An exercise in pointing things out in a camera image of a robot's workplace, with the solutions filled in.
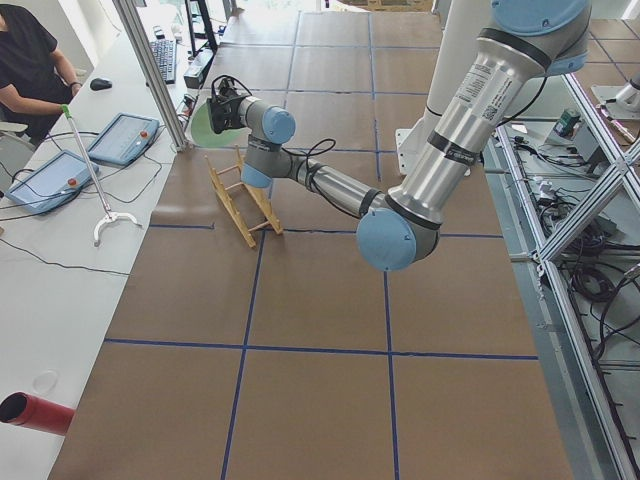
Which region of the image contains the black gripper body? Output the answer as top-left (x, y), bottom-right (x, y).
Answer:
top-left (207, 89), bottom-right (245, 134)

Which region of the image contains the light green plate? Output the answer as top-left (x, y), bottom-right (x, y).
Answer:
top-left (190, 103), bottom-right (247, 148)

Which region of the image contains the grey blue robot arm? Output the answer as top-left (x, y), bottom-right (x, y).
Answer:
top-left (207, 1), bottom-right (592, 271)

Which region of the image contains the wooden plate rack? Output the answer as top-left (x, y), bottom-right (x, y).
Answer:
top-left (205, 148), bottom-right (284, 248)

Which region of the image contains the black keyboard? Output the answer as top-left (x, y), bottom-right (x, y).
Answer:
top-left (149, 39), bottom-right (177, 84)

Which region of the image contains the far blue teach pendant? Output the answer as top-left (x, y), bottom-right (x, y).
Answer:
top-left (87, 113), bottom-right (160, 166)

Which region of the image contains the blue teach pendant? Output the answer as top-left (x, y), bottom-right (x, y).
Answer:
top-left (87, 113), bottom-right (160, 166)
top-left (6, 150), bottom-right (92, 215)

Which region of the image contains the black computer mouse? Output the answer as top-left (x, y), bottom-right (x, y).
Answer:
top-left (89, 78), bottom-right (112, 91)

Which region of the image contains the white grabber stick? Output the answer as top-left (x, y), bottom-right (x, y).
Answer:
top-left (61, 104), bottom-right (142, 247)

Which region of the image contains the near blue teach pendant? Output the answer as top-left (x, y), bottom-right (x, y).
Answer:
top-left (6, 150), bottom-right (92, 215)

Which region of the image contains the person in black shirt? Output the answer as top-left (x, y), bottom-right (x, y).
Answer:
top-left (1, 4), bottom-right (82, 144)

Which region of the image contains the green white box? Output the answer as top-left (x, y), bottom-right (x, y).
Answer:
top-left (554, 108), bottom-right (580, 138)

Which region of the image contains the red cylinder tube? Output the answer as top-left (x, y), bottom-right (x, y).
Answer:
top-left (1, 392), bottom-right (75, 436)

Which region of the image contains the aluminium frame post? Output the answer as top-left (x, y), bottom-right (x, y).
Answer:
top-left (113, 0), bottom-right (191, 152)

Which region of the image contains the black pendant cable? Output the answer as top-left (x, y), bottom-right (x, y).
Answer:
top-left (0, 130), bottom-right (164, 276)

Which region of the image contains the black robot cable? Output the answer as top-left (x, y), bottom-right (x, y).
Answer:
top-left (282, 138), bottom-right (337, 196)

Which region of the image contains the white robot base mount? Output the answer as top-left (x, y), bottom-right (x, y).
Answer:
top-left (394, 127), bottom-right (472, 177)

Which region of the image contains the black floor cable bundle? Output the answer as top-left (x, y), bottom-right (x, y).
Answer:
top-left (534, 189), bottom-right (640, 371)

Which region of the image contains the aluminium frame rail structure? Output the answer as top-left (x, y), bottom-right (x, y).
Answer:
top-left (484, 74), bottom-right (639, 479)

